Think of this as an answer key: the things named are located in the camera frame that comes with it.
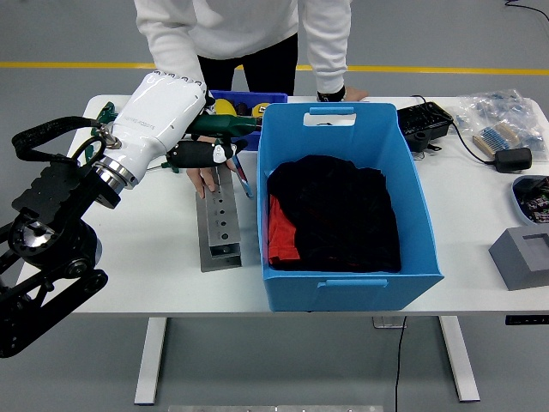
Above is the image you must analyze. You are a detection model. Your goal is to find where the white table leg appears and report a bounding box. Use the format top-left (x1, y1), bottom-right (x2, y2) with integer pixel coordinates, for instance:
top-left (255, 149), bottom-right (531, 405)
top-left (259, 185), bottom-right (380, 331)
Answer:
top-left (437, 316), bottom-right (481, 403)
top-left (134, 318), bottom-right (168, 406)

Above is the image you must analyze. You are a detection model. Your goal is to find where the black power adapter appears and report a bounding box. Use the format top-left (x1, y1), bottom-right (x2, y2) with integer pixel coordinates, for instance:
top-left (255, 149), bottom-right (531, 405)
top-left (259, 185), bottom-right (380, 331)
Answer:
top-left (493, 148), bottom-right (534, 174)

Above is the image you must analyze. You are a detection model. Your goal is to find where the black cloth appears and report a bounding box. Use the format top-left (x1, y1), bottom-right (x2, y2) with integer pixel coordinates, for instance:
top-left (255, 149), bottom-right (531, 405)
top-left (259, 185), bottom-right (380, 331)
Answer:
top-left (266, 154), bottom-right (403, 274)

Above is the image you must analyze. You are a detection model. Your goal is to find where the clear bag of resistors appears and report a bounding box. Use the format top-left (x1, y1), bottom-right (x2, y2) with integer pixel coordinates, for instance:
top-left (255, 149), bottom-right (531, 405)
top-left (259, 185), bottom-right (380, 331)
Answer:
top-left (452, 88), bottom-right (549, 158)

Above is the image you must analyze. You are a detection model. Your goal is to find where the yellow lemon ball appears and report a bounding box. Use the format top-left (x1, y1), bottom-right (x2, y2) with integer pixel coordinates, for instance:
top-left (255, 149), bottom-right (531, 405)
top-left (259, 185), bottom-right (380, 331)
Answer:
top-left (214, 98), bottom-right (238, 118)

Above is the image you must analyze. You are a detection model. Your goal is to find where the black table control panel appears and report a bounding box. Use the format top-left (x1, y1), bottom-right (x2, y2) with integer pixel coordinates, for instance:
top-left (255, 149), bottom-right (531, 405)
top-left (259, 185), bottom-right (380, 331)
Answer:
top-left (504, 315), bottom-right (549, 327)

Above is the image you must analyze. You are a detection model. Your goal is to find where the black charger box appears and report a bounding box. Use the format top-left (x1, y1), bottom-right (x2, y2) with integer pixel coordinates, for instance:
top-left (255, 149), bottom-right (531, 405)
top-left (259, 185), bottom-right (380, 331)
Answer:
top-left (396, 101), bottom-right (455, 154)

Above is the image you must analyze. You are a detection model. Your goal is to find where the yellow floor tape line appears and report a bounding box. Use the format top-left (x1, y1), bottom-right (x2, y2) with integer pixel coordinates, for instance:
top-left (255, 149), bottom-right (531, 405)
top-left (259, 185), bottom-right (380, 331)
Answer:
top-left (0, 62), bottom-right (549, 76)

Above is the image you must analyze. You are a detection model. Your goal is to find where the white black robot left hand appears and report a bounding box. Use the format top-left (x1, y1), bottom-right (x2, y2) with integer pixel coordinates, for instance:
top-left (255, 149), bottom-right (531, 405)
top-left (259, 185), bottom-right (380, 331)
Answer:
top-left (102, 71), bottom-right (250, 178)

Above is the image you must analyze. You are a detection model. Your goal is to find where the metal table bracket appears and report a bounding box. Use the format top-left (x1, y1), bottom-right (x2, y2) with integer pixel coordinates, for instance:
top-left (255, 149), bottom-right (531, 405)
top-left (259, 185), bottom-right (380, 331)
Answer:
top-left (371, 316), bottom-right (407, 330)

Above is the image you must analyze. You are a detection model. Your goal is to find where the large green T-handle wrench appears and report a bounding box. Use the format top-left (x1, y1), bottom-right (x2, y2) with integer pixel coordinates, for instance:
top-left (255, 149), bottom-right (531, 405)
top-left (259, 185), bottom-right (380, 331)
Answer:
top-left (187, 113), bottom-right (264, 199)

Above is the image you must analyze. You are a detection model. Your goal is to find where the person's right hand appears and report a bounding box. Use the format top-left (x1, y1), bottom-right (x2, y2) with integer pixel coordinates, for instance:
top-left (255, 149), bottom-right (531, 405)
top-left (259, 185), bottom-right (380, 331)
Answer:
top-left (186, 165), bottom-right (218, 199)

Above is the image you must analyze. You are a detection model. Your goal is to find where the light blue plastic box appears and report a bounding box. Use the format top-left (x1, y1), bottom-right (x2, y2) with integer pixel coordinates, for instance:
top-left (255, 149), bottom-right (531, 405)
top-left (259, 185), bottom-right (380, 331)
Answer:
top-left (256, 102), bottom-right (445, 312)

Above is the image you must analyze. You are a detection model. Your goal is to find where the grey tray of parts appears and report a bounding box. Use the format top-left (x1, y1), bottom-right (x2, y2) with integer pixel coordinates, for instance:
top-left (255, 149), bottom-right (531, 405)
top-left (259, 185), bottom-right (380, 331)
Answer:
top-left (510, 174), bottom-right (549, 227)

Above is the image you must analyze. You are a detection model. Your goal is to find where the red cloth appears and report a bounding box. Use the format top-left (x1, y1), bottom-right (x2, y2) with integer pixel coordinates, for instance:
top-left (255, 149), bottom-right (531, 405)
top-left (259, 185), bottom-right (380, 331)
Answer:
top-left (268, 195), bottom-right (301, 266)

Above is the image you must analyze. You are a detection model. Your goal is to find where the grey block holder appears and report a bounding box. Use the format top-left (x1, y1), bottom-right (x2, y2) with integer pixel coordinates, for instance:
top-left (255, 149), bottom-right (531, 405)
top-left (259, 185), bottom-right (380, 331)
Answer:
top-left (488, 227), bottom-right (549, 293)

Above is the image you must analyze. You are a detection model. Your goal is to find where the person's left hand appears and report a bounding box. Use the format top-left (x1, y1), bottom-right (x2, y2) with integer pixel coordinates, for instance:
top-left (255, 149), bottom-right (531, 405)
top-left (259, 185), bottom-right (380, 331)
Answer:
top-left (342, 86), bottom-right (371, 103)

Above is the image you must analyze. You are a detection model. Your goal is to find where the dark blue plastic bin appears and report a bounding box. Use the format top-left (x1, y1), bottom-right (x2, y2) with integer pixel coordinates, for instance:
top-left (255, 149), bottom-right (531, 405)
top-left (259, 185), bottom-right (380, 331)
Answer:
top-left (208, 89), bottom-right (288, 152)

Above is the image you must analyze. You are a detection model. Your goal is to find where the taped resistor strip bundle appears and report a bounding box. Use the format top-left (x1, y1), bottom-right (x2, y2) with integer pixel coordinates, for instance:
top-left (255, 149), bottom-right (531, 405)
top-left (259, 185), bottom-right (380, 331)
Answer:
top-left (472, 122), bottom-right (522, 156)

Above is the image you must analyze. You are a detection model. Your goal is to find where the green T-handle hex wrench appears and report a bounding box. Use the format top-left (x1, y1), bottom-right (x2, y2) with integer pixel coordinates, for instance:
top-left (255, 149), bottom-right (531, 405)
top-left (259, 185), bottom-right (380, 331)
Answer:
top-left (96, 101), bottom-right (118, 125)
top-left (145, 152), bottom-right (180, 174)
top-left (81, 140), bottom-right (106, 167)

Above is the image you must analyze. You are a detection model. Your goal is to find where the black adapter cord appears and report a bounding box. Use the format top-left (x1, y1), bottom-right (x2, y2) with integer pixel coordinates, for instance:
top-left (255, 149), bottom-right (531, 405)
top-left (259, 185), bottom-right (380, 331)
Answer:
top-left (410, 94), bottom-right (498, 165)

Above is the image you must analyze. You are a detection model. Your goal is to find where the person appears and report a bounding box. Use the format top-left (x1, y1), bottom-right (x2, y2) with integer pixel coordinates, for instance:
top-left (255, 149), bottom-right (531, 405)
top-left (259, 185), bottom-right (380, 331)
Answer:
top-left (133, 0), bottom-right (370, 199)

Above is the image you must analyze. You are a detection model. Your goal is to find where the thin black floor cable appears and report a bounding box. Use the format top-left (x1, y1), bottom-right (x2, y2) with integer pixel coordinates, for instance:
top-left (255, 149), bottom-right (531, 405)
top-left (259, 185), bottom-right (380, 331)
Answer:
top-left (504, 0), bottom-right (549, 21)

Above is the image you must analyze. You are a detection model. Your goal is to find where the grey metal tool stand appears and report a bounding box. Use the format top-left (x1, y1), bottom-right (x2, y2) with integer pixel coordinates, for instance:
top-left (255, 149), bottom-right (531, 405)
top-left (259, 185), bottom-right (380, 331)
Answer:
top-left (196, 167), bottom-right (243, 273)

